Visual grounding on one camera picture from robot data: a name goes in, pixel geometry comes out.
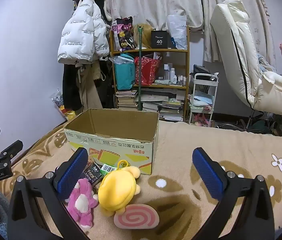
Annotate teal paper bag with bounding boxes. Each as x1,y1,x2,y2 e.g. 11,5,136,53
113,53,136,90

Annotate yellow plush toy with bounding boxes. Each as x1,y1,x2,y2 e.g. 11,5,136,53
98,160,141,217

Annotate clear plastic bag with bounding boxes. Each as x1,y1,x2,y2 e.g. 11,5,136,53
109,55,134,67

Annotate wooden shelf rack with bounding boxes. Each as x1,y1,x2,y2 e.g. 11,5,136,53
109,25,190,123

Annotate row of cosmetic bottles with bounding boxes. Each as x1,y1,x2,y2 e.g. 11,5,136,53
163,64,187,85

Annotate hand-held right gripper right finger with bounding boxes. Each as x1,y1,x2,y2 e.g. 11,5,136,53
192,147,275,240

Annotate printed cardboard box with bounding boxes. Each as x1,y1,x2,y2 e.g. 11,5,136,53
64,108,159,175

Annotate pink plush bear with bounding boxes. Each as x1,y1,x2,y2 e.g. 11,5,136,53
67,178,99,229

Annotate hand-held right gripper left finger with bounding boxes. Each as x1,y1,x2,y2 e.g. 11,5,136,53
7,147,89,240

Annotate black bag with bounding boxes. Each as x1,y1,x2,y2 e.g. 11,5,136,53
193,64,212,75

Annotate beige coat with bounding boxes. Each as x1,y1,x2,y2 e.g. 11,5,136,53
77,62,104,113

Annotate bag of toys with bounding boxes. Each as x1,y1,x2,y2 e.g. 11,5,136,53
50,89,78,122

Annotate blue cloth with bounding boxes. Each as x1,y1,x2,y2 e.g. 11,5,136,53
190,91,214,105

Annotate pink swirl plush cushion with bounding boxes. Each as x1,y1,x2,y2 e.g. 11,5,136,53
113,203,160,230

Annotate black coat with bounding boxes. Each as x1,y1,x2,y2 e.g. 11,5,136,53
62,64,84,112

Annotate green tissue pack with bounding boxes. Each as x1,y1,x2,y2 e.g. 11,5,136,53
100,164,118,174

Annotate small stack of books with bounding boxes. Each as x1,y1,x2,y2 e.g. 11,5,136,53
116,90,138,109

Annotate blond wig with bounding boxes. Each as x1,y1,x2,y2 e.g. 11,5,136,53
130,24,153,50

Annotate colourful printed tote bag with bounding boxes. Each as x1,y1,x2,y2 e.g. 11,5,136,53
111,17,134,52

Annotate white plastic bag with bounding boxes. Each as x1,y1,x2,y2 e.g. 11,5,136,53
166,14,188,50

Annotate beige flower printed blanket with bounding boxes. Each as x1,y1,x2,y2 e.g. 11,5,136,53
0,120,282,240

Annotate black box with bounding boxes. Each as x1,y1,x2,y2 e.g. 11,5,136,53
151,30,169,50

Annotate red patterned gift bag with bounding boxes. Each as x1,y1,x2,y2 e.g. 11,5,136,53
134,56,161,86

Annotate green pole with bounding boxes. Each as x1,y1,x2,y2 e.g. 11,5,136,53
136,25,144,111

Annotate white puffer jacket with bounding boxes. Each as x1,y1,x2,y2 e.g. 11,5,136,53
57,0,111,64

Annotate large stack of books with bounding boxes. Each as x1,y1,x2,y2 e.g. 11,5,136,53
141,94,184,122

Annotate white trolley cart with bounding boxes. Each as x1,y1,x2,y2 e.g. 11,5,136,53
188,73,219,127

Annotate white recliner chair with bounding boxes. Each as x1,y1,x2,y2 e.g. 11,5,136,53
210,0,282,118

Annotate black tissue pack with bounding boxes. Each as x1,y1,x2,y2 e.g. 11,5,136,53
82,162,103,187

